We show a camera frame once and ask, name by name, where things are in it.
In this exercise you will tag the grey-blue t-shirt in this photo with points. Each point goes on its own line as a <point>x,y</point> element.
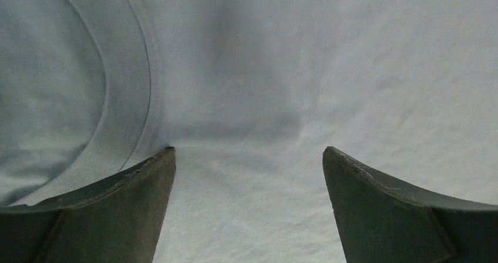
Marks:
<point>249,93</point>

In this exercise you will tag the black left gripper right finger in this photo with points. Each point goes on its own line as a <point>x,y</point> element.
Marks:
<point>383,219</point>

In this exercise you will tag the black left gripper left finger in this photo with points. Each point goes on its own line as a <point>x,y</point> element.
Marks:
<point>117,219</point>

